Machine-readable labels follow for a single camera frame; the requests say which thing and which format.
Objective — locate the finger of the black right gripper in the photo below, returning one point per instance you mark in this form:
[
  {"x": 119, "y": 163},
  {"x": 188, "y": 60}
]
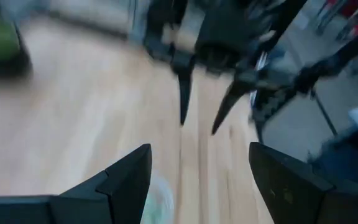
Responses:
[
  {"x": 184, "y": 93},
  {"x": 232, "y": 96}
]

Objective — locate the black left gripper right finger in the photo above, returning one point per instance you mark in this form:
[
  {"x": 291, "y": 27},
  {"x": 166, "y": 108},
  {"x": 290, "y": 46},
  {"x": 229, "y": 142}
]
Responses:
[{"x": 291, "y": 193}]

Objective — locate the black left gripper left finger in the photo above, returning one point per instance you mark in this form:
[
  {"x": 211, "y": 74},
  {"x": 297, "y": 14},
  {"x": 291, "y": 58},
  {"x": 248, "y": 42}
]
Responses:
[{"x": 120, "y": 193}]

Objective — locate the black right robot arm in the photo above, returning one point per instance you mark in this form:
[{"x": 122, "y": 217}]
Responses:
[{"x": 272, "y": 102}]

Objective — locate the round clear plastic container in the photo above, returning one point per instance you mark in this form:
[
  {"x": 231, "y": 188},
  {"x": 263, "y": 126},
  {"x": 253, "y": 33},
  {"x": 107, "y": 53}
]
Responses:
[{"x": 160, "y": 205}]

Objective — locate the black table frame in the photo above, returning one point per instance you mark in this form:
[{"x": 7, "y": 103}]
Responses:
[{"x": 337, "y": 60}]

